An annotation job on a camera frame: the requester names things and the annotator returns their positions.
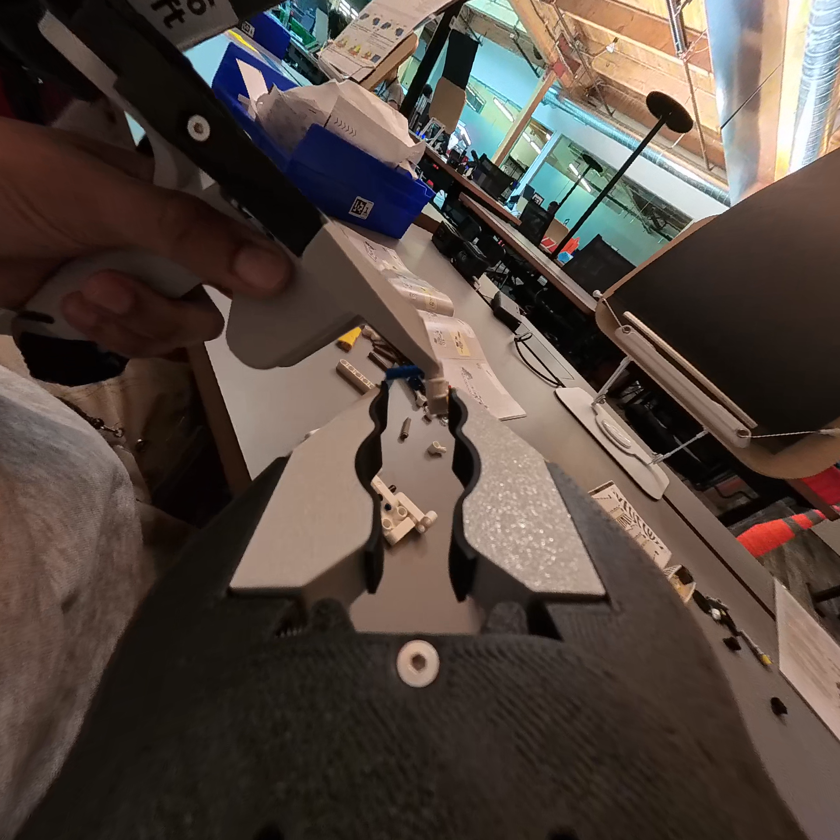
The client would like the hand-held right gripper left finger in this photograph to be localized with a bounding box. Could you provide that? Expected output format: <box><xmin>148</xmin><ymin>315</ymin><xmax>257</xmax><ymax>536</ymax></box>
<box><xmin>230</xmin><ymin>382</ymin><xmax>389</xmax><ymax>608</ymax></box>

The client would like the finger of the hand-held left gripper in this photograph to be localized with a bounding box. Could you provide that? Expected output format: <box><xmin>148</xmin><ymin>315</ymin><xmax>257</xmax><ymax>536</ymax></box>
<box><xmin>225</xmin><ymin>220</ymin><xmax>442</xmax><ymax>382</ymax></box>

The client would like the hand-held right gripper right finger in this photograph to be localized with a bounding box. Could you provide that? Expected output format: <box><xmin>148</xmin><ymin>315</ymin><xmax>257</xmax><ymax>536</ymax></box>
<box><xmin>446</xmin><ymin>387</ymin><xmax>607</xmax><ymax>603</ymax></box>

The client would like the white lego panel assembly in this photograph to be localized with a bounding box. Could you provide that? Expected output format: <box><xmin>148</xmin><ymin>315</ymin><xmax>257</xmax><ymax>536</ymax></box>
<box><xmin>371</xmin><ymin>476</ymin><xmax>438</xmax><ymax>546</ymax></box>

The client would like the lego instruction booklet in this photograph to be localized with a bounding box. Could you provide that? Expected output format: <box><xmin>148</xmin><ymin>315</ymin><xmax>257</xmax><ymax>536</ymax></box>
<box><xmin>354</xmin><ymin>230</ymin><xmax>527</xmax><ymax>421</ymax></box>

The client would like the person's left hand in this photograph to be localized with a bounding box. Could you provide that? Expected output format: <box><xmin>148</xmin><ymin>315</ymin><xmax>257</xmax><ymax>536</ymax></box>
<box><xmin>0</xmin><ymin>117</ymin><xmax>294</xmax><ymax>360</ymax></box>

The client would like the black and white sticker sheet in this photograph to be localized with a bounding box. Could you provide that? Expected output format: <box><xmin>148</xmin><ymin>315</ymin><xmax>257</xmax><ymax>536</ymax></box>
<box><xmin>588</xmin><ymin>482</ymin><xmax>672</xmax><ymax>568</ymax></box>

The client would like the blue plastic bin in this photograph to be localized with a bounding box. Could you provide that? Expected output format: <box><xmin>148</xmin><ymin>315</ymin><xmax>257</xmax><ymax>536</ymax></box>
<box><xmin>211</xmin><ymin>42</ymin><xmax>435</xmax><ymax>240</ymax></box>

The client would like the white monitor stand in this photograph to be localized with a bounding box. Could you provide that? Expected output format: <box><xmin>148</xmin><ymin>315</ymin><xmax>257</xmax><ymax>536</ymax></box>
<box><xmin>554</xmin><ymin>360</ymin><xmax>710</xmax><ymax>501</ymax></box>

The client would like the white paper bag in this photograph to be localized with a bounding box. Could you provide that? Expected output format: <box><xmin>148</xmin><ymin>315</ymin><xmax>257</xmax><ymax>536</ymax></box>
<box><xmin>236</xmin><ymin>79</ymin><xmax>426</xmax><ymax>178</ymax></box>

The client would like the small blue bin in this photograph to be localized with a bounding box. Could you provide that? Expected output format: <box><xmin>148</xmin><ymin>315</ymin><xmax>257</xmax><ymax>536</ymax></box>
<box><xmin>239</xmin><ymin>10</ymin><xmax>293</xmax><ymax>60</ymax></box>

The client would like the background wooden desk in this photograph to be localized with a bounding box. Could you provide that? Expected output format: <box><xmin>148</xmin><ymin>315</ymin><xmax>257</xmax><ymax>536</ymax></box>
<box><xmin>459</xmin><ymin>193</ymin><xmax>598</xmax><ymax>316</ymax></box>
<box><xmin>423</xmin><ymin>141</ymin><xmax>526</xmax><ymax>227</ymax></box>

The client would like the cardboard poster board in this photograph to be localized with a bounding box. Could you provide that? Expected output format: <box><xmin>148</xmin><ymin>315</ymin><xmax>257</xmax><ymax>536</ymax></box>
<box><xmin>318</xmin><ymin>0</ymin><xmax>460</xmax><ymax>83</ymax></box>

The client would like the computer monitor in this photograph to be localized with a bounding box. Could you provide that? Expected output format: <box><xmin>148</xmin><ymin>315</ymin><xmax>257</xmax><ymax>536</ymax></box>
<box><xmin>594</xmin><ymin>147</ymin><xmax>840</xmax><ymax>479</ymax></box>

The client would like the black floor lamp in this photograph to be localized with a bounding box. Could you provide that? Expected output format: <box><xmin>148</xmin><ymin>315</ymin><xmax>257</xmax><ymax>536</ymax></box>
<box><xmin>553</xmin><ymin>91</ymin><xmax>694</xmax><ymax>260</ymax></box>

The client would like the black camera charger box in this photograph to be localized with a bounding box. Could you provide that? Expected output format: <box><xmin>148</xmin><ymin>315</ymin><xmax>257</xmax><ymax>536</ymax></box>
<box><xmin>453</xmin><ymin>239</ymin><xmax>492</xmax><ymax>280</ymax></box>
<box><xmin>432</xmin><ymin>220</ymin><xmax>483</xmax><ymax>260</ymax></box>

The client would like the black cable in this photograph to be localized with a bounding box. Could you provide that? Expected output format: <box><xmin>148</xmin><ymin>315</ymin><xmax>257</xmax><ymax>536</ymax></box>
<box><xmin>513</xmin><ymin>331</ymin><xmax>575</xmax><ymax>389</ymax></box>

